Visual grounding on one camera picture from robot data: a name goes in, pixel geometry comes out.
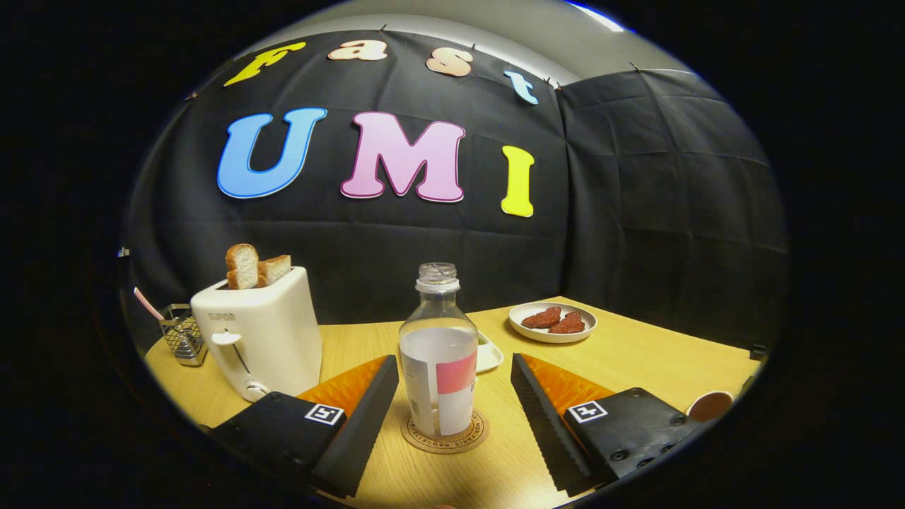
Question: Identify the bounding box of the clear juice bottle pink label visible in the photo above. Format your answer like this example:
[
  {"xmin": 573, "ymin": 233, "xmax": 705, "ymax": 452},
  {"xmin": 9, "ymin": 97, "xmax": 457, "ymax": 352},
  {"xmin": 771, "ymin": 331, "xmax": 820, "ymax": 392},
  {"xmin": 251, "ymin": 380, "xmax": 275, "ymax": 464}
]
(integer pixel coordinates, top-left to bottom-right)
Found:
[{"xmin": 399, "ymin": 262, "xmax": 479, "ymax": 438}]

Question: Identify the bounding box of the white toaster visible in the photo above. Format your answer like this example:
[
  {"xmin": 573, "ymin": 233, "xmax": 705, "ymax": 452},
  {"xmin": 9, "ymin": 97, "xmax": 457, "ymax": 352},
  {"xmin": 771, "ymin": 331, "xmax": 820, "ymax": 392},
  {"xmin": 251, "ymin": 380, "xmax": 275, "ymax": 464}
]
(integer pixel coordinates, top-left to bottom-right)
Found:
[{"xmin": 189, "ymin": 266, "xmax": 324, "ymax": 404}]

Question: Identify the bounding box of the pink striped straw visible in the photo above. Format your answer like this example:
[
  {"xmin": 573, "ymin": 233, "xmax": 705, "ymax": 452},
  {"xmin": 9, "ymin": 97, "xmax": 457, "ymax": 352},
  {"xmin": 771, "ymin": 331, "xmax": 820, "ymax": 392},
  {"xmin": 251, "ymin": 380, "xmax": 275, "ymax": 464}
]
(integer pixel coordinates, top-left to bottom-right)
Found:
[{"xmin": 133, "ymin": 286, "xmax": 167, "ymax": 322}]

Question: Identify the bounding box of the white divided seed dish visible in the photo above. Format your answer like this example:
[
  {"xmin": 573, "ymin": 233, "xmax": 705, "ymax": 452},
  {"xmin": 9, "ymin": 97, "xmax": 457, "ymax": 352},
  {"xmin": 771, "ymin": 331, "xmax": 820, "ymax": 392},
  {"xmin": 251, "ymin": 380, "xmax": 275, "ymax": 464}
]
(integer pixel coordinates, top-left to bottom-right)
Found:
[{"xmin": 475, "ymin": 331, "xmax": 505, "ymax": 374}]

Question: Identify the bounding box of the wooden table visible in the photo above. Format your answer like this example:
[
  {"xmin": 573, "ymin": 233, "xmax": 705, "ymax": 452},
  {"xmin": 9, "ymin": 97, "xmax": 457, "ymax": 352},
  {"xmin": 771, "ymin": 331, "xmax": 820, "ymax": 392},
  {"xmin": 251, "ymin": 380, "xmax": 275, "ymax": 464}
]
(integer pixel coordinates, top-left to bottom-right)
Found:
[{"xmin": 144, "ymin": 296, "xmax": 764, "ymax": 509}]

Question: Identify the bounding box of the cream cup wooden handle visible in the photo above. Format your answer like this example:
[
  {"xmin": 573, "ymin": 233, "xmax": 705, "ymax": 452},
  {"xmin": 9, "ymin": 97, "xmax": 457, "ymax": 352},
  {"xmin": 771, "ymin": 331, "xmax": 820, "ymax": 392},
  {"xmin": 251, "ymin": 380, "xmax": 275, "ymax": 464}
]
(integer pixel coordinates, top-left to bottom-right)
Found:
[{"xmin": 686, "ymin": 390, "xmax": 736, "ymax": 423}]

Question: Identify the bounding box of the white round plate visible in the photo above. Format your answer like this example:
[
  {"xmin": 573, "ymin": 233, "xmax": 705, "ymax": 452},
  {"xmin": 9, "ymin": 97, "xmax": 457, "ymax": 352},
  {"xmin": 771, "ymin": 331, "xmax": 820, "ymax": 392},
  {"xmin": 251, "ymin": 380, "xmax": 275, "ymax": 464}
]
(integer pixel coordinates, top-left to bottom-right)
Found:
[{"xmin": 508, "ymin": 302, "xmax": 598, "ymax": 344}]

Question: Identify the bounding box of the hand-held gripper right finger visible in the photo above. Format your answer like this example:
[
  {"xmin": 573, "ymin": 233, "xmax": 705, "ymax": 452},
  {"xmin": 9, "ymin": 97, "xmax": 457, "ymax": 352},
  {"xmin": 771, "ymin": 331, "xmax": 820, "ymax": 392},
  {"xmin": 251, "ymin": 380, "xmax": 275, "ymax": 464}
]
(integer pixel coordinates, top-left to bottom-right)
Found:
[{"xmin": 510, "ymin": 353, "xmax": 708, "ymax": 497}]

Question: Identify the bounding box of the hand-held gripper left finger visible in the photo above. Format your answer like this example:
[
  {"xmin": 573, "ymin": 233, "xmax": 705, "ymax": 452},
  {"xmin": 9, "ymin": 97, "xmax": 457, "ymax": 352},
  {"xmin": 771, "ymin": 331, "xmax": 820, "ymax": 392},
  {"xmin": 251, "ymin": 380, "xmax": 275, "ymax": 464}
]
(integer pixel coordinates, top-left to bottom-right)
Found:
[{"xmin": 207, "ymin": 354, "xmax": 401, "ymax": 500}]

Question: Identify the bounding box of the black backdrop cloth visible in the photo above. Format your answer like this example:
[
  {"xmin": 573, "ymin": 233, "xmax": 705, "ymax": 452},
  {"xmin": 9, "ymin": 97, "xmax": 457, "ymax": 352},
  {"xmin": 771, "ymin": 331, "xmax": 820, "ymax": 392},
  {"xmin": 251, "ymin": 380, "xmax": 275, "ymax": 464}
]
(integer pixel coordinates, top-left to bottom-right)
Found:
[{"xmin": 120, "ymin": 28, "xmax": 790, "ymax": 354}]

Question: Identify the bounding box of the wire mesh holder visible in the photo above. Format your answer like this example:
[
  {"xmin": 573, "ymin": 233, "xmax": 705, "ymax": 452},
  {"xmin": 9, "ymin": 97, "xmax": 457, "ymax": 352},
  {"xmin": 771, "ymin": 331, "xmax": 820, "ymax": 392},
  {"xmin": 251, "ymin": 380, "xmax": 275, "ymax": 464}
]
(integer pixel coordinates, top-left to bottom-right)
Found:
[{"xmin": 158, "ymin": 303, "xmax": 208, "ymax": 367}]

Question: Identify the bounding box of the round wooden coaster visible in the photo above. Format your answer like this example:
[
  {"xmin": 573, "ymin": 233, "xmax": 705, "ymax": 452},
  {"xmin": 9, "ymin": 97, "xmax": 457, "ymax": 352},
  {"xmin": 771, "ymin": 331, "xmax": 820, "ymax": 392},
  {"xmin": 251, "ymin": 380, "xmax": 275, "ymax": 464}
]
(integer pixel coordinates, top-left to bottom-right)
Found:
[{"xmin": 400, "ymin": 409, "xmax": 490, "ymax": 455}]

